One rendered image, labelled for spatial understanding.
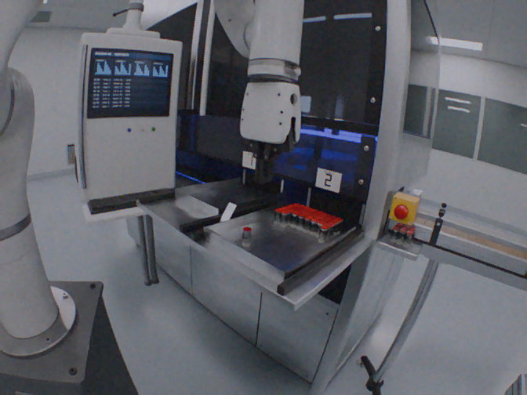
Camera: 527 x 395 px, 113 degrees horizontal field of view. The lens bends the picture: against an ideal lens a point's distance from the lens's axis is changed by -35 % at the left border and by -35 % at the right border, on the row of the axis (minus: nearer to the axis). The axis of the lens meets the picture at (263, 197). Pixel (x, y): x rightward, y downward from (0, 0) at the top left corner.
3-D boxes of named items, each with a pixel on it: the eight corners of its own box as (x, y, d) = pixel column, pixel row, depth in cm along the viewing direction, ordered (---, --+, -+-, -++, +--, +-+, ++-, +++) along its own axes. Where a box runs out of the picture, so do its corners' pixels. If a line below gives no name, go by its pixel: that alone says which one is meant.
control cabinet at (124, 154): (163, 180, 146) (170, 42, 122) (177, 189, 132) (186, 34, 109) (77, 192, 112) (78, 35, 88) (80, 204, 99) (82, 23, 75)
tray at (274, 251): (285, 211, 91) (286, 202, 90) (353, 237, 75) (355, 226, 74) (203, 239, 67) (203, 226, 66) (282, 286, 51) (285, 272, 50)
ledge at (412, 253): (388, 233, 84) (390, 229, 84) (423, 245, 76) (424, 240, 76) (376, 247, 74) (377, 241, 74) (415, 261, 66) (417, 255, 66)
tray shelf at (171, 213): (232, 186, 124) (233, 182, 124) (378, 237, 81) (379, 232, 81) (136, 204, 89) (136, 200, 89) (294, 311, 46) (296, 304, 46)
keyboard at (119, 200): (166, 191, 125) (166, 186, 124) (179, 200, 115) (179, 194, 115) (86, 204, 98) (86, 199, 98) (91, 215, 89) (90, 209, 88)
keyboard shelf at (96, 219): (164, 191, 134) (164, 186, 133) (188, 208, 115) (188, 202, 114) (80, 204, 104) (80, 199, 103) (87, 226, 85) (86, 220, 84)
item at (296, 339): (210, 219, 300) (212, 142, 274) (387, 304, 173) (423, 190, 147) (128, 242, 227) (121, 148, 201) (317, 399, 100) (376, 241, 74)
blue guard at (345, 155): (124, 135, 194) (125, 113, 189) (366, 197, 75) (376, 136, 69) (124, 135, 194) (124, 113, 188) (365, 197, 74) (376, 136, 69)
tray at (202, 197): (240, 184, 121) (241, 176, 120) (285, 200, 105) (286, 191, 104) (174, 197, 96) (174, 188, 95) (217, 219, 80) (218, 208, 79)
